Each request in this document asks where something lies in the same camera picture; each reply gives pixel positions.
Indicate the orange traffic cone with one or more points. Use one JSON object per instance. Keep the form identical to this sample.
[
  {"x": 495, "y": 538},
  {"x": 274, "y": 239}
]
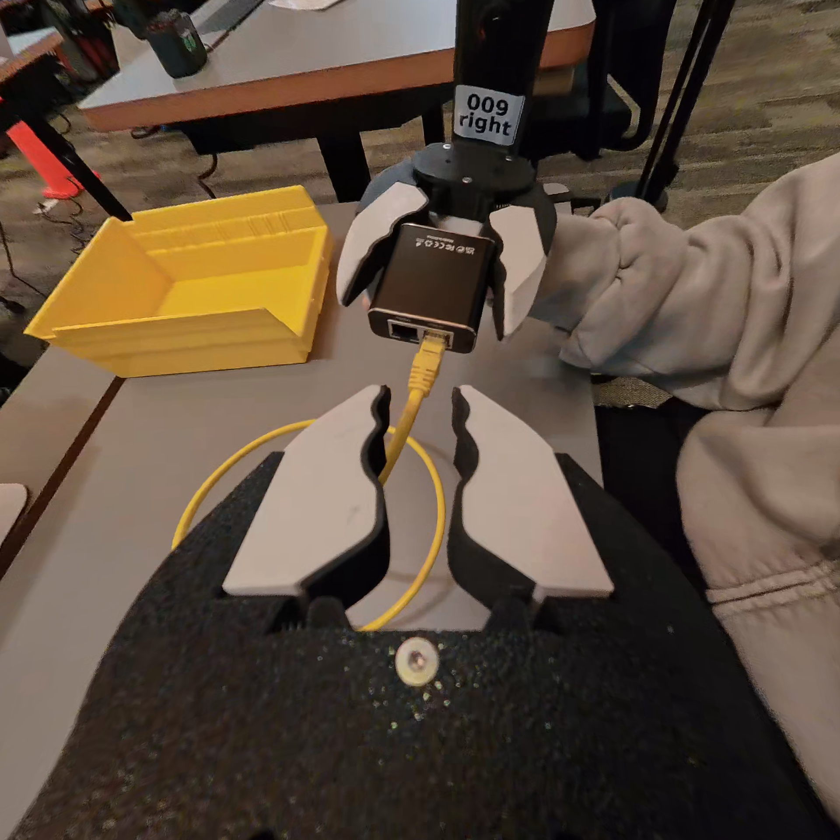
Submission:
[{"x": 46, "y": 164}]

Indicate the grey metal stand base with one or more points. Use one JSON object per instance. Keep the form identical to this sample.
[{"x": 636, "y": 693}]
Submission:
[{"x": 10, "y": 512}]

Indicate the person's right forearm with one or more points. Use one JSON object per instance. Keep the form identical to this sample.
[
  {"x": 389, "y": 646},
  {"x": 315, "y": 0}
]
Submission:
[{"x": 689, "y": 282}]

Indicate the yellow plastic bin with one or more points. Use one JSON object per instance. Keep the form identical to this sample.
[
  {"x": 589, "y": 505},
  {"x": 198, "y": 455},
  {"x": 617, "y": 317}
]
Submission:
[{"x": 197, "y": 334}]

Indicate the black tripod stand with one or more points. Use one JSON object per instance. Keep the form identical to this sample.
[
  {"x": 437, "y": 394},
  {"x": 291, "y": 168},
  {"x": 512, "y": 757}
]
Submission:
[{"x": 640, "y": 195}]

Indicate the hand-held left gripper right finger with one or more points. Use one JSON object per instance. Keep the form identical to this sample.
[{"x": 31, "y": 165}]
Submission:
[{"x": 531, "y": 518}]

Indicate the dark cloth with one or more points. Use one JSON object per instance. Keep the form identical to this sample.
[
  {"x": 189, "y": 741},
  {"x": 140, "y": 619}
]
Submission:
[{"x": 636, "y": 459}]

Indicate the black ethernet splitter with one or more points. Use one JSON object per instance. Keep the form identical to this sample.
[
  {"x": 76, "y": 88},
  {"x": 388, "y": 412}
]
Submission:
[{"x": 433, "y": 282}]

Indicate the dark pen cup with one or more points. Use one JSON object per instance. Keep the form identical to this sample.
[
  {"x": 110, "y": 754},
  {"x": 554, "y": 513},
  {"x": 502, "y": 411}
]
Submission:
[{"x": 177, "y": 46}]

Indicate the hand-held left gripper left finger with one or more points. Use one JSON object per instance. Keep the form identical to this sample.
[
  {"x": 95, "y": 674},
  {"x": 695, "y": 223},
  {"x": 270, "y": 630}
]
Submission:
[{"x": 308, "y": 512}]

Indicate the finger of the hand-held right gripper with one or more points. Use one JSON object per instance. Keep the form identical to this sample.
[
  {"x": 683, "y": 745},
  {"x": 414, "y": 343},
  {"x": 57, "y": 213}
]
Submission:
[
  {"x": 377, "y": 223},
  {"x": 525, "y": 262}
]

